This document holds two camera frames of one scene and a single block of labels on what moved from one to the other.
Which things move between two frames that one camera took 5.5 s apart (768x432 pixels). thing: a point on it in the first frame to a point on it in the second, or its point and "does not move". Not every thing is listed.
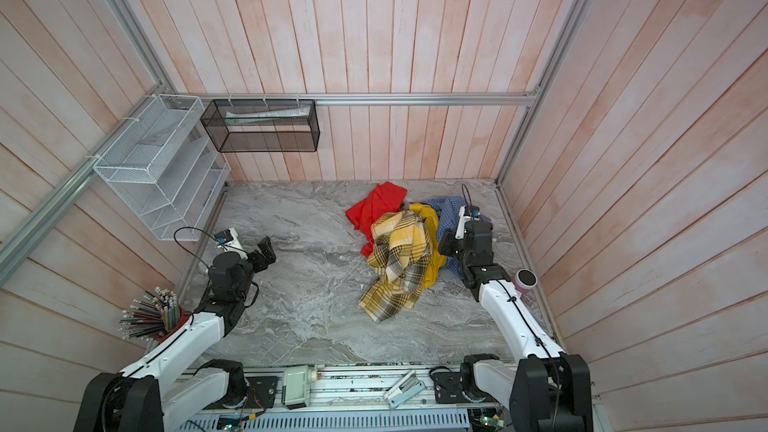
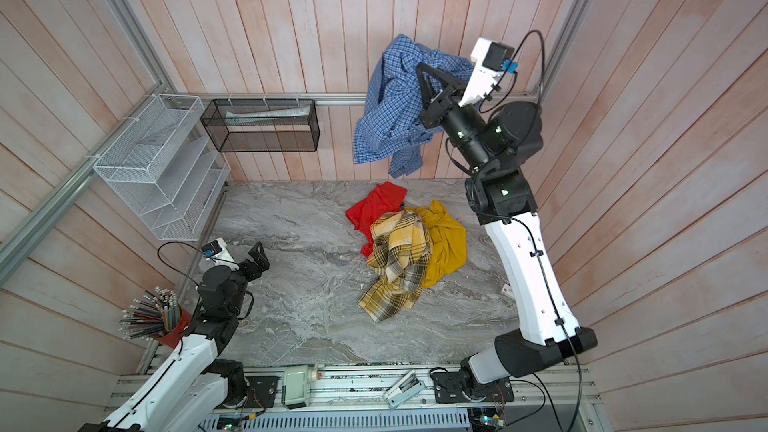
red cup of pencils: x=155 y=316 does not move
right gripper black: x=446 y=246 to x=436 y=112
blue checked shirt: x=448 y=208 to x=391 y=129
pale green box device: x=296 y=385 does not move
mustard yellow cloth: x=436 y=259 does not move
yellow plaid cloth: x=401 y=255 does not move
